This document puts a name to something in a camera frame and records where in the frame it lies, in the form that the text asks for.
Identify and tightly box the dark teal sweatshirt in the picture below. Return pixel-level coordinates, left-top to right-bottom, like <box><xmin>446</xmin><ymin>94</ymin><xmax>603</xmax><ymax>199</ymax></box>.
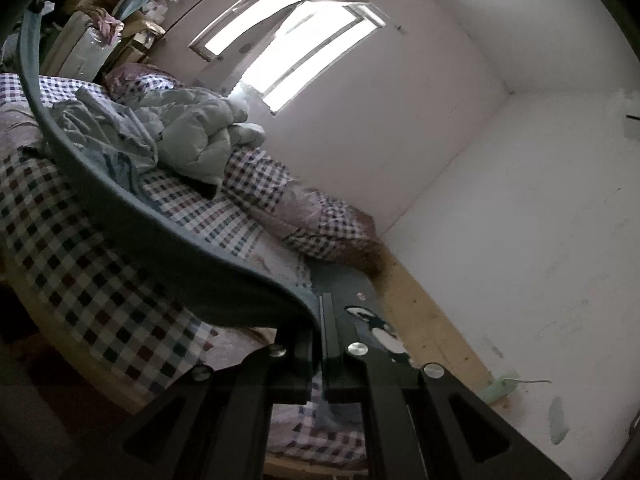
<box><xmin>19</xmin><ymin>1</ymin><xmax>322</xmax><ymax>333</ymax></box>

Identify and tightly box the dark teal cartoon long pillow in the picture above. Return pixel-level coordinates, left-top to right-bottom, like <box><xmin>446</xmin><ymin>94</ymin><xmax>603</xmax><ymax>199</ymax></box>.
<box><xmin>306</xmin><ymin>255</ymin><xmax>417</xmax><ymax>367</ymax></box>

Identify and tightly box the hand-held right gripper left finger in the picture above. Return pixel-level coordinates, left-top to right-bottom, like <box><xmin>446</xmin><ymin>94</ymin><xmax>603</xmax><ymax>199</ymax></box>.
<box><xmin>117</xmin><ymin>327</ymin><xmax>323</xmax><ymax>480</ymax></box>

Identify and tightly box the pale green flat object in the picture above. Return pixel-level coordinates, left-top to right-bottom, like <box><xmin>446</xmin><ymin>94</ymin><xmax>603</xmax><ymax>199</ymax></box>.
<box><xmin>479</xmin><ymin>371</ymin><xmax>552</xmax><ymax>404</ymax></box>

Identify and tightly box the checkered folded quilt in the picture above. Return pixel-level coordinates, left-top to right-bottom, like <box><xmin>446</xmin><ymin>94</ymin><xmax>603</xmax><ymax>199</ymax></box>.
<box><xmin>220</xmin><ymin>147</ymin><xmax>387</xmax><ymax>277</ymax></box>

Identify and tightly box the pale grey duvet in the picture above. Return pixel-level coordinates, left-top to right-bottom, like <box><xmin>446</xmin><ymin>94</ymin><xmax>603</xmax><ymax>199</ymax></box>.
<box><xmin>132</xmin><ymin>85</ymin><xmax>267</xmax><ymax>187</ymax></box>

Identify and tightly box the pink cloth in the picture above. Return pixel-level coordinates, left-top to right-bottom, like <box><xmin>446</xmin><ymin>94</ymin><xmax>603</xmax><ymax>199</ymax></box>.
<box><xmin>90</xmin><ymin>7</ymin><xmax>126</xmax><ymax>44</ymax></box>

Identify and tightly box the white printed curtain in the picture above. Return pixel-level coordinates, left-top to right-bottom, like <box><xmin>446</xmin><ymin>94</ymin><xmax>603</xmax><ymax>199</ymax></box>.
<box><xmin>196</xmin><ymin>0</ymin><xmax>372</xmax><ymax>107</ymax></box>

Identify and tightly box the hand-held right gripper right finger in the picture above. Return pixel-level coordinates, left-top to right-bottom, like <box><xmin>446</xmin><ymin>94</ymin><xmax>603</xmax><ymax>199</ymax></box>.
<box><xmin>322</xmin><ymin>293</ymin><xmax>571</xmax><ymax>480</ymax></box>

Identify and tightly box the window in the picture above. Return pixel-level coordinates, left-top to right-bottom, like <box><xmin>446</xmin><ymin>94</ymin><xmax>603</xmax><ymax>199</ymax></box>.
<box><xmin>189</xmin><ymin>0</ymin><xmax>389</xmax><ymax>117</ymax></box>

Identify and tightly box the light blue hoodie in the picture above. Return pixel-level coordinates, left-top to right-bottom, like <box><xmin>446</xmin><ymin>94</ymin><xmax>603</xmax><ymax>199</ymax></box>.
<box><xmin>52</xmin><ymin>85</ymin><xmax>162</xmax><ymax>195</ymax></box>

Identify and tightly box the floral checkered pillow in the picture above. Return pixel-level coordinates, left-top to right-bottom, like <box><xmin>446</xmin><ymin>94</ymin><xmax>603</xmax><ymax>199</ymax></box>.
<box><xmin>104</xmin><ymin>62</ymin><xmax>184</xmax><ymax>104</ymax></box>

